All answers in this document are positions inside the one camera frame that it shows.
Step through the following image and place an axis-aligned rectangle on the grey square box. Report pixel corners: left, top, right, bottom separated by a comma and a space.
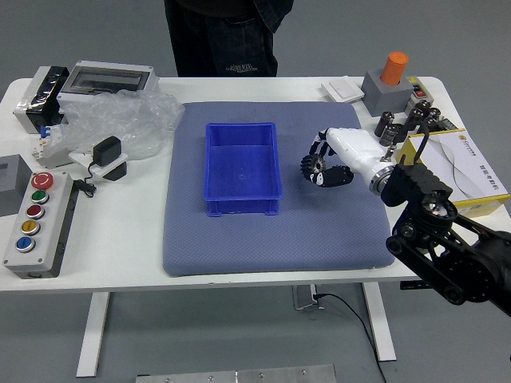
0, 154, 34, 219

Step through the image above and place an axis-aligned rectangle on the white table leg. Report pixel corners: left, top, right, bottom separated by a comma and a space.
362, 282, 398, 362
75, 292, 111, 378

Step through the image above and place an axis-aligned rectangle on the grey push button control box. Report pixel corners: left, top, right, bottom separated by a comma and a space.
2, 171, 75, 280

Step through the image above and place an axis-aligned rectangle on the grey distribution box clear lid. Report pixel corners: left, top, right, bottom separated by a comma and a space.
57, 60, 160, 105

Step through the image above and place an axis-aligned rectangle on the clear plastic bag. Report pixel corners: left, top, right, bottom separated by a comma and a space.
59, 89, 185, 161

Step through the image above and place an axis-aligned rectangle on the grey cube block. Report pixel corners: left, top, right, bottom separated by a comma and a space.
362, 69, 414, 118

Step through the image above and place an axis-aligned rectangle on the black power adapter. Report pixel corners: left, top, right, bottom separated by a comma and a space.
92, 136, 123, 167

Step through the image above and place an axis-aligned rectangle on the black adapter cord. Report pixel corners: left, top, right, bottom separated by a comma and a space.
73, 159, 100, 199

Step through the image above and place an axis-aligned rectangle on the orange cylinder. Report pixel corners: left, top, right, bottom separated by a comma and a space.
379, 51, 410, 85

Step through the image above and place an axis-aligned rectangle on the big black gear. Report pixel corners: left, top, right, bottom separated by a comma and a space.
299, 154, 327, 183

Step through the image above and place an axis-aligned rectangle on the black power cable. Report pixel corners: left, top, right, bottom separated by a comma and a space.
315, 293, 388, 383

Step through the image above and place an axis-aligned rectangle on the white bracket with black base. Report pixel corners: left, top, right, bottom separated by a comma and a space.
67, 148, 129, 183

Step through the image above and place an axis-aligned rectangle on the white blue circuit breaker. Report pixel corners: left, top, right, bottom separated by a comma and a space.
31, 123, 71, 171

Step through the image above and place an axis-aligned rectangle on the yellow white cardboard box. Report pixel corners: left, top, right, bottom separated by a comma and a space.
395, 128, 511, 216

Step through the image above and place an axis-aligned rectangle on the black grey enclosure box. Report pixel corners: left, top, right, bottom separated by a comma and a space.
12, 65, 71, 135

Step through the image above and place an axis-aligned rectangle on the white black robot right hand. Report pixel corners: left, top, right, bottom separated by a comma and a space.
309, 126, 394, 188

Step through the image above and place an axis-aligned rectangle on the grey-blue mat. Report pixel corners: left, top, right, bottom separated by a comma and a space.
161, 101, 396, 278

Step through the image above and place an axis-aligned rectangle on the person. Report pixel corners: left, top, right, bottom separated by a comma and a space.
163, 0, 296, 79

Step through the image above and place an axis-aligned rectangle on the grey power box under table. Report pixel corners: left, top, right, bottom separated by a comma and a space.
291, 284, 324, 311

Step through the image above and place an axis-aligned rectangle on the grey metal plate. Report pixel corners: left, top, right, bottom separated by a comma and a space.
135, 363, 336, 383

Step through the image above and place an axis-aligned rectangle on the blue plastic box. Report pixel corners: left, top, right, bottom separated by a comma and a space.
204, 121, 283, 219

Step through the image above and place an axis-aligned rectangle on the white wall switch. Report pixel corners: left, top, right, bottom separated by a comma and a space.
321, 78, 365, 103

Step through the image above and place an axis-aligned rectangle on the grey switch box red button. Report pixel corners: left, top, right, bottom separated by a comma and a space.
403, 76, 434, 115

